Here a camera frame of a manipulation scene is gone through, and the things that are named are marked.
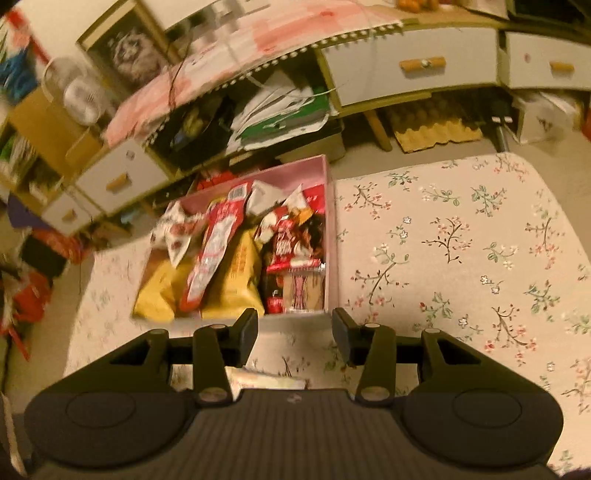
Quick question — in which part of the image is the red clear-window snack packet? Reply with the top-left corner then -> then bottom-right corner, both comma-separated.
178,182 -> 252,315

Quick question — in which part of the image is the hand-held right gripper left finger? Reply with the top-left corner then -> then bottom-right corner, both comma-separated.
108,308 -> 259,408

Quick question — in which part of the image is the white box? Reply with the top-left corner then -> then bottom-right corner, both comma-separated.
512,92 -> 578,144

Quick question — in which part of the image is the yellow snack packet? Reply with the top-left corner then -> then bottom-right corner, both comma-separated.
134,258 -> 185,321
201,228 -> 266,319

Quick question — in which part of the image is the red snack packet white figure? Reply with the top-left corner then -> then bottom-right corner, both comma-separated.
259,205 -> 324,273

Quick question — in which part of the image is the small red snack packet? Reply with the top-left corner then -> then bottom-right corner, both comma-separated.
300,182 -> 328,213

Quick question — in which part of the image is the brown biscuit pack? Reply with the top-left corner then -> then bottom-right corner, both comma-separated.
261,265 -> 326,315

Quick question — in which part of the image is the cardboard egg tray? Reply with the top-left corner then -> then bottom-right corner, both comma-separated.
392,104 -> 483,153

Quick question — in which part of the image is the stack of papers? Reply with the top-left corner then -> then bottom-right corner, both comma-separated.
228,74 -> 340,148

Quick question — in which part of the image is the small white fan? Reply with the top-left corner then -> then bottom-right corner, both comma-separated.
44,58 -> 116,125

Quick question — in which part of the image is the white desk with drawers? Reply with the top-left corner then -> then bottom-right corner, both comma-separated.
104,0 -> 407,144

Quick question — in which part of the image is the framed picture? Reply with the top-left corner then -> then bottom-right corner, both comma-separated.
76,2 -> 181,88

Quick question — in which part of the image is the white drawer with wooden handle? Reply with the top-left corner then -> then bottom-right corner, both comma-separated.
501,30 -> 591,90
74,138 -> 171,204
316,21 -> 502,116
41,191 -> 100,234

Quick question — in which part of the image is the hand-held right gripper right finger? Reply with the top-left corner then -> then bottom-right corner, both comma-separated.
331,307 -> 483,403

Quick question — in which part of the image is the pink cardboard box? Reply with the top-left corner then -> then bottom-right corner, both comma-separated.
131,154 -> 342,324

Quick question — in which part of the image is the brown cardboard box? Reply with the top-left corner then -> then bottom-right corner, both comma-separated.
9,88 -> 102,171

